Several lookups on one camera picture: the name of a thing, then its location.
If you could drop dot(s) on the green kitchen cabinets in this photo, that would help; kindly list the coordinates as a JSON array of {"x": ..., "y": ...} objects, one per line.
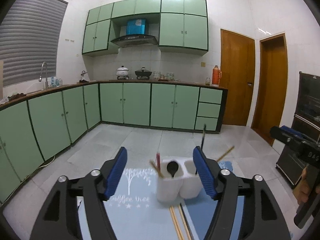
[
  {"x": 35, "y": 128},
  {"x": 180, "y": 26}
]

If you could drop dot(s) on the green lower kitchen cabinets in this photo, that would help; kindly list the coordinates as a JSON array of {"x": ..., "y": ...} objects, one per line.
[{"x": 35, "y": 128}]

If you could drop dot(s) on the dark blue table mat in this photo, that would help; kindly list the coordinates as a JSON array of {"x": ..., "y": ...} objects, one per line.
[{"x": 201, "y": 210}]

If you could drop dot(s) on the black plastic spoon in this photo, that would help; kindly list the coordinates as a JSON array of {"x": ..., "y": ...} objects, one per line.
[{"x": 172, "y": 168}]

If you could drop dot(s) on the white enamel pot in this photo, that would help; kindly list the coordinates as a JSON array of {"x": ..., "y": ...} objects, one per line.
[{"x": 122, "y": 73}]

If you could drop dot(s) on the black oven cabinet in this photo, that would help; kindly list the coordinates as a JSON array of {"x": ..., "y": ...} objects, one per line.
[{"x": 305, "y": 121}]

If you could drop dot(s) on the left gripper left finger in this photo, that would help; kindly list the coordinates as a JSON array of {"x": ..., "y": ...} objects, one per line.
[{"x": 58, "y": 217}]

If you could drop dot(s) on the white double utensil holder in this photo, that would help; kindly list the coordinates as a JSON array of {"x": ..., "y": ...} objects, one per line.
[{"x": 185, "y": 183}]

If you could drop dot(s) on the green upper kitchen cabinets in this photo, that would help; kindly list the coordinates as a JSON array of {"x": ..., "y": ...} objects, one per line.
[{"x": 180, "y": 26}]

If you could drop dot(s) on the left wooden door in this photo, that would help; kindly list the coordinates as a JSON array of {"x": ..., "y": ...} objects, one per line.
[{"x": 238, "y": 71}]

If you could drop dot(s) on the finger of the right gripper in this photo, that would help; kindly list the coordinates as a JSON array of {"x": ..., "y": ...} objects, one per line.
[
  {"x": 293, "y": 143},
  {"x": 291, "y": 132}
]

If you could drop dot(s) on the chrome sink faucet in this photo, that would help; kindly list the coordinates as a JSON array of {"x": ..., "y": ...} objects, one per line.
[{"x": 44, "y": 73}]

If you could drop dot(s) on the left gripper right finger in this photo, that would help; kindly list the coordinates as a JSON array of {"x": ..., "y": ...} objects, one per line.
[{"x": 262, "y": 217}]

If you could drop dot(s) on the person's right hand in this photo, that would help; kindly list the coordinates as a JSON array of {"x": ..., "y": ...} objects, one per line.
[{"x": 303, "y": 188}]

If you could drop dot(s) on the light blue table mat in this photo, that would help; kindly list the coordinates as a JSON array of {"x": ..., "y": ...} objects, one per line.
[{"x": 135, "y": 212}]

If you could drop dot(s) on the blue box on hood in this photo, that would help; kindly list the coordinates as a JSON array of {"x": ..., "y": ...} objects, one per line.
[{"x": 137, "y": 27}]

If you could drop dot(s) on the red patterned bamboo chopstick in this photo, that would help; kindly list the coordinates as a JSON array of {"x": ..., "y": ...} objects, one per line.
[{"x": 158, "y": 162}]

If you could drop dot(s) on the black chopstick gold band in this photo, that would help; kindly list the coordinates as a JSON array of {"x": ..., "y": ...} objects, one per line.
[{"x": 202, "y": 140}]

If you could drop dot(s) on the right wooden door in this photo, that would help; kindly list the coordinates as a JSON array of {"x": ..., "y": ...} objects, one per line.
[{"x": 272, "y": 86}]

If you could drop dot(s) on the silver kettle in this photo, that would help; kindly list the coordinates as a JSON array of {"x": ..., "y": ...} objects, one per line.
[{"x": 82, "y": 77}]

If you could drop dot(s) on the wooden door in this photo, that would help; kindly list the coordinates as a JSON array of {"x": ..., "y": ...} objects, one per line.
[
  {"x": 272, "y": 86},
  {"x": 238, "y": 71}
]

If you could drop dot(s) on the grey window blind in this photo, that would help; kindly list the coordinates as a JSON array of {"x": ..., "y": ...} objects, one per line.
[{"x": 29, "y": 36}]

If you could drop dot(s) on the orange thermos flask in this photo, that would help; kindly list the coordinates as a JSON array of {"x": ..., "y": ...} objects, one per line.
[{"x": 216, "y": 76}]

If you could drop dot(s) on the black wok with lid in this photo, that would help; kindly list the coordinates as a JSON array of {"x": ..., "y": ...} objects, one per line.
[{"x": 143, "y": 74}]

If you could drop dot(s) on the black range hood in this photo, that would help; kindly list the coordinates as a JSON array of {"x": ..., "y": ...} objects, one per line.
[{"x": 135, "y": 40}]

